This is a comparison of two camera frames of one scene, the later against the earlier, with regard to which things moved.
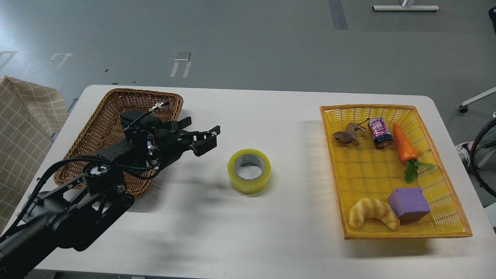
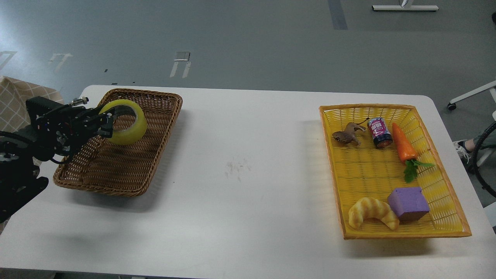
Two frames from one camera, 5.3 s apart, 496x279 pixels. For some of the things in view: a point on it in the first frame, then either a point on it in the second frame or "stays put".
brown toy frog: x=348 y=135 stays put
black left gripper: x=171 y=145 → x=76 y=123
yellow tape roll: x=252 y=186 → x=123 y=107
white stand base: x=406 y=7 stays put
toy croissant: x=367 y=207 stays put
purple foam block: x=409 y=204 stays put
